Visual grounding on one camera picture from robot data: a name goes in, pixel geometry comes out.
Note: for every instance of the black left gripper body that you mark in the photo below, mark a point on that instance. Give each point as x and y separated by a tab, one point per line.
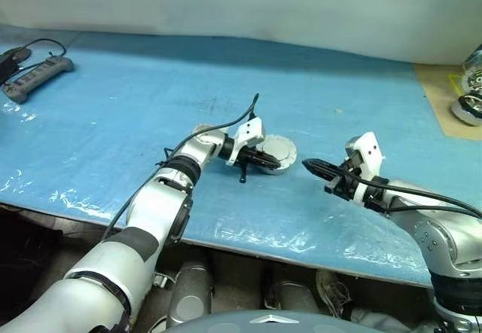
250	155

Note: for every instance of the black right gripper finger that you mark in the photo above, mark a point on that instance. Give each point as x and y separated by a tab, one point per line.
320	164
324	175

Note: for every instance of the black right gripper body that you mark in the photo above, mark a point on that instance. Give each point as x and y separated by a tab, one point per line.
346	184

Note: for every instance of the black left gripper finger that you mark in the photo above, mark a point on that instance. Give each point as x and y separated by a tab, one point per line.
268	161
243	173

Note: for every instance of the round silver metal disc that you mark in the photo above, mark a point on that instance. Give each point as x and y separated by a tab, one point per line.
280	150

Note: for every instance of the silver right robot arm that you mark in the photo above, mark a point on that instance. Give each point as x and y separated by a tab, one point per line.
444	242

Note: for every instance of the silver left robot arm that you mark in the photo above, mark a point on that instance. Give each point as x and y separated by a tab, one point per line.
150	205

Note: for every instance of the grey round electronic component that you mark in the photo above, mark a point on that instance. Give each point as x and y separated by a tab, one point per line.
468	109

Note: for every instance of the blue table mat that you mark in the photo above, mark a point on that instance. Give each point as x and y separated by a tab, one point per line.
150	122

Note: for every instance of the white sneaker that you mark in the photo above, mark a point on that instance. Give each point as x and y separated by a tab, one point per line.
376	319
333	291

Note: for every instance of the brown board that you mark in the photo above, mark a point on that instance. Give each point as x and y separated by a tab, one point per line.
437	99

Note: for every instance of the grey rounded robot leg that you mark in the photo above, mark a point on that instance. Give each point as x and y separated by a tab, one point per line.
291	297
190	295

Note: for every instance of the grey robot torso with logo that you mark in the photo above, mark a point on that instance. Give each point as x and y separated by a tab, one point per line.
271	321

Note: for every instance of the grey power strip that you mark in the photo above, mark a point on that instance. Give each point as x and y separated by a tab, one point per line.
37	77

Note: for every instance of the black plug adapter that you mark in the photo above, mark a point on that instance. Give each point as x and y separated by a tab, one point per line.
17	56

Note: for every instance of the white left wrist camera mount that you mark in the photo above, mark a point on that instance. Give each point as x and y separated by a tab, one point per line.
250	131

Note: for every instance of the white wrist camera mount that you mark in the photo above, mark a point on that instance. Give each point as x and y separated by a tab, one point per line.
250	131
371	152

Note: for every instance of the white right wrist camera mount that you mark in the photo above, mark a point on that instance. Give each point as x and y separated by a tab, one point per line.
371	152

